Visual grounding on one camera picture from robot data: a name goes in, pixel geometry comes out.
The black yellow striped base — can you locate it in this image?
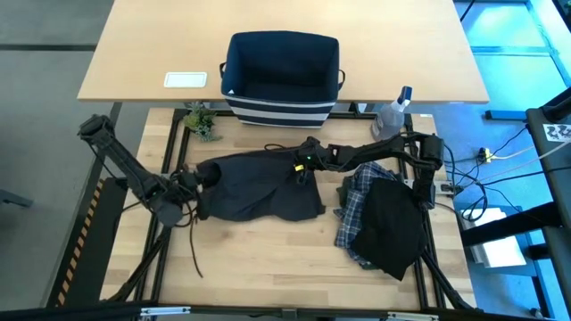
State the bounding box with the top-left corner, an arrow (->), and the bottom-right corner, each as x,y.
46,177 -> 131,309

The black knit garment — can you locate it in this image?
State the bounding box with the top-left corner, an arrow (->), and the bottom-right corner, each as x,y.
349,177 -> 428,282

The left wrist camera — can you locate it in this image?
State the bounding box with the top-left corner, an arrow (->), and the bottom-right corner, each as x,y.
155,200 -> 185,228

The small green succulent plant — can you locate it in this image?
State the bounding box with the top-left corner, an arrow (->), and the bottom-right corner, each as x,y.
182,101 -> 222,143

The white marker card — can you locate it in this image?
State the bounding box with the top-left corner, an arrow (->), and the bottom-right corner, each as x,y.
542,123 -> 571,143

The blue plaid shirt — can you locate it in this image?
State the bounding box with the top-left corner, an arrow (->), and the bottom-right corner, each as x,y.
333,160 -> 402,271

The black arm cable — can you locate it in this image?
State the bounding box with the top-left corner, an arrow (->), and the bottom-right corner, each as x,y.
263,142 -> 301,153
176,200 -> 200,229

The black cloth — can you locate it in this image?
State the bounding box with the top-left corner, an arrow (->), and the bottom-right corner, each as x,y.
187,149 -> 327,278

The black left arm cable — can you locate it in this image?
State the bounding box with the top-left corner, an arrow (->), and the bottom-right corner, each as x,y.
176,200 -> 200,229

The navy white striped fabric bin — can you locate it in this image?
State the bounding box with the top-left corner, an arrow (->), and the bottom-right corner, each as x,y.
219,29 -> 347,129

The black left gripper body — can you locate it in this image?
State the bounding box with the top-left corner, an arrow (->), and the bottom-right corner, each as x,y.
171,171 -> 204,201

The light wooden desk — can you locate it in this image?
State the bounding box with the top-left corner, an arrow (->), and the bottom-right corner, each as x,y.
76,0 -> 491,105

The white box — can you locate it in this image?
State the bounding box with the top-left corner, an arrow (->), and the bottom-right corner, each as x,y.
461,207 -> 528,268

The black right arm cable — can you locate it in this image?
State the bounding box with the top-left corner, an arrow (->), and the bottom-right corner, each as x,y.
263,142 -> 301,153

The black aluminium table frame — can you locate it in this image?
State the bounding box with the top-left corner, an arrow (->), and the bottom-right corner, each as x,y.
104,108 -> 476,316

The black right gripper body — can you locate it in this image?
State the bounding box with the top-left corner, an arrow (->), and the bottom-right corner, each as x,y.
294,136 -> 335,173

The clear spray bottle blue nozzle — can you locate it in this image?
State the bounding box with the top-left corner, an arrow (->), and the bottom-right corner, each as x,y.
370,85 -> 414,144

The white rectangular tray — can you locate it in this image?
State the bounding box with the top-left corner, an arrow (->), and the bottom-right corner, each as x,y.
162,71 -> 209,89

